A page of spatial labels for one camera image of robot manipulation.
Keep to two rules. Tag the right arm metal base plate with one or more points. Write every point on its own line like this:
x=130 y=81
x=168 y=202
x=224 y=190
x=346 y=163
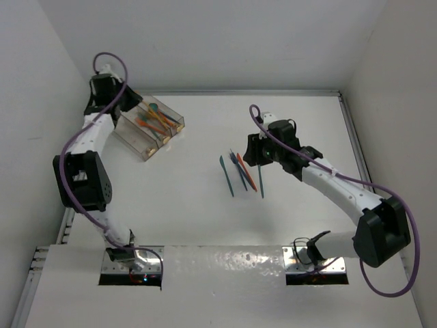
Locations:
x=294 y=266

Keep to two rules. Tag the clear outer container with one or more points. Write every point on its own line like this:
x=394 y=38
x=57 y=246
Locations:
x=137 y=140

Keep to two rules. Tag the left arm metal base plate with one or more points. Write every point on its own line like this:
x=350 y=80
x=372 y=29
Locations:
x=150 y=259

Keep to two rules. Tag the dark blue plastic spoon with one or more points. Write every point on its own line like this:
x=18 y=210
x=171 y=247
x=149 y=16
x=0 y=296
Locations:
x=169 y=118

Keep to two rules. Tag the orange plastic knife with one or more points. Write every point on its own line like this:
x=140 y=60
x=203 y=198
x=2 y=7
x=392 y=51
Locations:
x=246 y=172

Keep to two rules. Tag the clear spoon container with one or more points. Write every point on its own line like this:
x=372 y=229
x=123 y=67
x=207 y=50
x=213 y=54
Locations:
x=163 y=107

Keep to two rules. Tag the clear middle container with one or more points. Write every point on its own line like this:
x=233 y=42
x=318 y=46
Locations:
x=140 y=112

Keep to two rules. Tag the teal plastic fork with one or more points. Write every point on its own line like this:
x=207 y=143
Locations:
x=152 y=132

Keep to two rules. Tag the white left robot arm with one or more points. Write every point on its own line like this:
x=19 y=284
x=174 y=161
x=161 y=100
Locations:
x=83 y=182

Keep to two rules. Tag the teal plastic knife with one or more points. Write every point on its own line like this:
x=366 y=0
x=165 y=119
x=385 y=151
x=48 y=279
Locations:
x=261 y=182
x=222 y=163

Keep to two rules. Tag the teal plastic spoon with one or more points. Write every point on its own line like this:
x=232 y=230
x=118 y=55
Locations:
x=154 y=107

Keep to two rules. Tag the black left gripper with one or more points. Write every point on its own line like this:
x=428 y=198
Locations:
x=135 y=98

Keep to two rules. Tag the yellow plastic spoon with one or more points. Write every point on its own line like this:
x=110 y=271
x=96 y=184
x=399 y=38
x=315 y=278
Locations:
x=165 y=121

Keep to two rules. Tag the orange plastic spoon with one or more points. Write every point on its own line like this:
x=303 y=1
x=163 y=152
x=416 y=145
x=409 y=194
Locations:
x=166 y=118

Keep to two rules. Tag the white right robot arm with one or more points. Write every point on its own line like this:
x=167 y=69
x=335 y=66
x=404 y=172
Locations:
x=381 y=224

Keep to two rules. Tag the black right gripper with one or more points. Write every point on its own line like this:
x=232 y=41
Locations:
x=252 y=155

